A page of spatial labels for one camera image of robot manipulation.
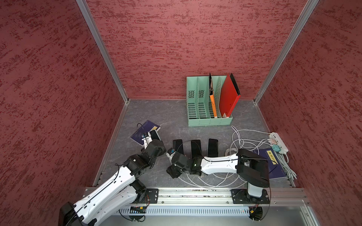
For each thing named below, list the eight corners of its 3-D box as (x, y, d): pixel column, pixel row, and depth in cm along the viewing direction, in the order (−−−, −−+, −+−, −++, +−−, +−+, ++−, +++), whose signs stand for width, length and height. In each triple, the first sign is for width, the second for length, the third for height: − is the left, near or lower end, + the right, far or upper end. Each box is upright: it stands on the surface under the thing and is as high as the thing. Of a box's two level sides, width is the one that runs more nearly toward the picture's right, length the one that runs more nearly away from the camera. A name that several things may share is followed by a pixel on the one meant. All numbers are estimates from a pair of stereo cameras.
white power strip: (280, 154, 92) (283, 152, 90) (268, 135, 102) (270, 132, 99) (287, 153, 93) (290, 151, 90) (275, 134, 102) (277, 131, 99)
